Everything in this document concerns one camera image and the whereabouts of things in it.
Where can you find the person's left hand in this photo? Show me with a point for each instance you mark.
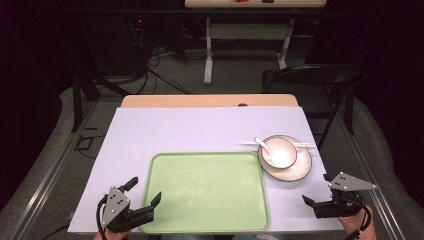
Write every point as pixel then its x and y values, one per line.
pixel 111 235

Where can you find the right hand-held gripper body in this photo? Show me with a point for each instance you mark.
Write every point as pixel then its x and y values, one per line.
pixel 343 204

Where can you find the small red item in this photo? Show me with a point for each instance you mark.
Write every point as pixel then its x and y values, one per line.
pixel 241 1

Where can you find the person's right hand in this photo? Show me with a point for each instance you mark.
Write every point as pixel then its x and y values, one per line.
pixel 357 225

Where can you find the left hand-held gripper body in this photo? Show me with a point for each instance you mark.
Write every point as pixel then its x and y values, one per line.
pixel 115 204

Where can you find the black folding chair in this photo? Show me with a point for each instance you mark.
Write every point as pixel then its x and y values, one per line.
pixel 316 76

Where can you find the green plastic tray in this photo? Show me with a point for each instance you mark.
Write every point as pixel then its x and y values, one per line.
pixel 206 191

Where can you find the white plate with dark rim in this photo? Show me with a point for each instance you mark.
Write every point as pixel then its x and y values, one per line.
pixel 300 168

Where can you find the wooden table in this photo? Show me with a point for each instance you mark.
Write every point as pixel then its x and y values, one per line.
pixel 206 100

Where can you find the white ceramic spoon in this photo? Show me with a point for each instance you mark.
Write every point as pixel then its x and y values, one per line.
pixel 263 145

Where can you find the white chopstick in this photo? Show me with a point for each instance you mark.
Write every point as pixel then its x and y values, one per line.
pixel 305 145

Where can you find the wooden desk with white legs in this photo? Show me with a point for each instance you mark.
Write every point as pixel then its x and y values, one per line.
pixel 248 31

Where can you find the white bowl with dark rim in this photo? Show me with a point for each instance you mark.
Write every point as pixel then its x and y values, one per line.
pixel 280 154

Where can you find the small black item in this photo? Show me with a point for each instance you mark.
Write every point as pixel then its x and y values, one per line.
pixel 268 1

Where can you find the white table cover sheet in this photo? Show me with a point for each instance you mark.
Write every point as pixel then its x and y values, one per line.
pixel 186 130

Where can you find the black metal stand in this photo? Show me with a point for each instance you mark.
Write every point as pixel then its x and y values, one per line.
pixel 81 90

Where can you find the metal floor rail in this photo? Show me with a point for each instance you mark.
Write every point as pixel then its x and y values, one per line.
pixel 50 173
pixel 370 180

